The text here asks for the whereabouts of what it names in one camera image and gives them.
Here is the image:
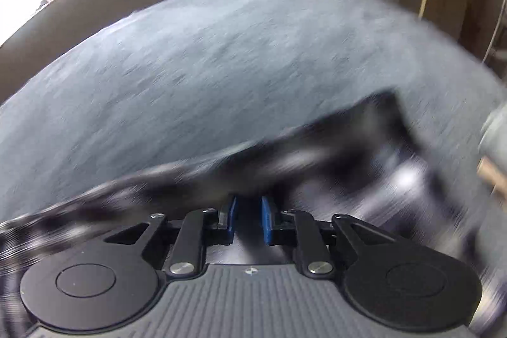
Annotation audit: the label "black white plaid pants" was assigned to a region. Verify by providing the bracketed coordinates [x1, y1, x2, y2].
[1, 91, 496, 337]

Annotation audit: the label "grey bed blanket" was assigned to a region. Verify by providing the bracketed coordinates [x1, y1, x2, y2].
[0, 0, 507, 227]

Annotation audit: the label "folded grey garment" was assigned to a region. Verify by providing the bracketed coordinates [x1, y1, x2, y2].
[477, 107, 507, 197]

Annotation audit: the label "metal chair frame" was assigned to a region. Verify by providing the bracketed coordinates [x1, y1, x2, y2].
[482, 0, 506, 64]

